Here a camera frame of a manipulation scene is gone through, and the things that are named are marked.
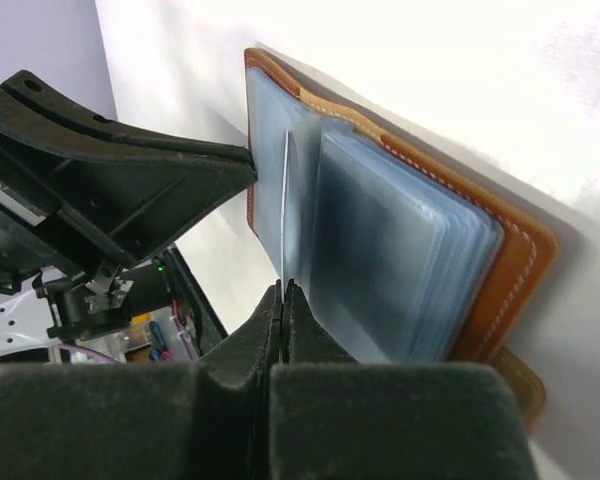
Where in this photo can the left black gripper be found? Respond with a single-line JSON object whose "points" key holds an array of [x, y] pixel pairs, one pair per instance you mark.
{"points": [[130, 192]]}

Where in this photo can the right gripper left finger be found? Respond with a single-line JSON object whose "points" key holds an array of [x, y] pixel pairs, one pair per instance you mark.
{"points": [[207, 419]]}

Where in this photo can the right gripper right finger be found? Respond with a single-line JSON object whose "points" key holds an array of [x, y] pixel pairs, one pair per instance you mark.
{"points": [[334, 418]]}

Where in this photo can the brown leather card holder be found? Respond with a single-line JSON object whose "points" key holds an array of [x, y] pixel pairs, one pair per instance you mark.
{"points": [[401, 257]]}

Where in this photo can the black VIP card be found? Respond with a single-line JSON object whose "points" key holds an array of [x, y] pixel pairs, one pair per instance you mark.
{"points": [[283, 208]]}

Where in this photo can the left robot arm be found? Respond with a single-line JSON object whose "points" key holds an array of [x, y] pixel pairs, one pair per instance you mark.
{"points": [[90, 212]]}

